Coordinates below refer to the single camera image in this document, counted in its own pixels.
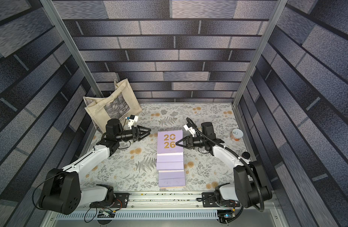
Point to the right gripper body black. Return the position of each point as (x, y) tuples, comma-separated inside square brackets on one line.
[(190, 142)]

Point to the purple calendar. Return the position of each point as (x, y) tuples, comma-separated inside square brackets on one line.
[(167, 179), (169, 155)]

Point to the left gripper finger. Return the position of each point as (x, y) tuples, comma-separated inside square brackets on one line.
[(143, 135), (143, 129)]

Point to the beige Monet tote bag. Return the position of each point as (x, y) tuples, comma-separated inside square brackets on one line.
[(120, 104)]

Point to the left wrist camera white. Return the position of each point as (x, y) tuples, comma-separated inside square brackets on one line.
[(132, 119)]

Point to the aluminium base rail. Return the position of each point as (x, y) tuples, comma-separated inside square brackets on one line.
[(170, 209)]

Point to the white orange round can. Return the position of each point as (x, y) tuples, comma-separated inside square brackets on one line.
[(236, 135)]

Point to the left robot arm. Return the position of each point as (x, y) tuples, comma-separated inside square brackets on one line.
[(62, 192)]

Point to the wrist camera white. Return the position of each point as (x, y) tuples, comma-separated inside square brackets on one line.
[(190, 129), (132, 119)]

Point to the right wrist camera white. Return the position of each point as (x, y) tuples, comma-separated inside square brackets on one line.
[(190, 129)]

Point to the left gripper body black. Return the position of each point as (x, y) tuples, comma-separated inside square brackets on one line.
[(134, 137)]

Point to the brown jar black lid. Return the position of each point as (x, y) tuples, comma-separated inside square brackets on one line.
[(246, 155)]

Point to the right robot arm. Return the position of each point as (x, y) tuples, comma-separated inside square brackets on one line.
[(250, 187)]

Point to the aluminium frame post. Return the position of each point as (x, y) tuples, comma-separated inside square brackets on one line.
[(279, 7), (67, 38)]

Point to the right aluminium frame post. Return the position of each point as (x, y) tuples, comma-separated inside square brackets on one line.
[(279, 7)]

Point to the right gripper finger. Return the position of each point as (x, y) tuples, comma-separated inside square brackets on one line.
[(183, 140), (182, 144)]

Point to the left aluminium frame post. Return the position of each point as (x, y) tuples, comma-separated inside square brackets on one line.
[(67, 38)]

